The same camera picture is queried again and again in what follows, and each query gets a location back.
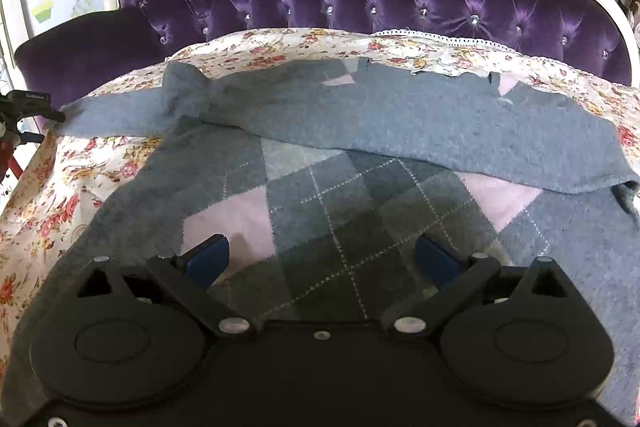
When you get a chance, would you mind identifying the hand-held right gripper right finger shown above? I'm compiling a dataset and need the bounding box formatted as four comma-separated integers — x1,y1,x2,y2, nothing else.
391,234,569,340

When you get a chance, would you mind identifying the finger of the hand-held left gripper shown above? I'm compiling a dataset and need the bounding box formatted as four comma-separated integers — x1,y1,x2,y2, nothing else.
0,91,67,126

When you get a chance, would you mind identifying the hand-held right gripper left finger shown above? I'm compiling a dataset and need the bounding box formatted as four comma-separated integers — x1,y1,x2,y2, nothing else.
75,233,253,339

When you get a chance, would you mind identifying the grey argyle knit sweater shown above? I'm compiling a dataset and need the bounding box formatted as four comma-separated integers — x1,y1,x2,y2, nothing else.
1,58,640,427

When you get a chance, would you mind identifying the red tube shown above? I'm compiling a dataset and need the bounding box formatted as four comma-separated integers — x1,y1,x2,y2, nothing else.
0,128,24,182

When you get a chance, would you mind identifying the floral printed blanket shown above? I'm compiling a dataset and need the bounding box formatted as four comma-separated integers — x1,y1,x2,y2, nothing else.
0,27,640,380

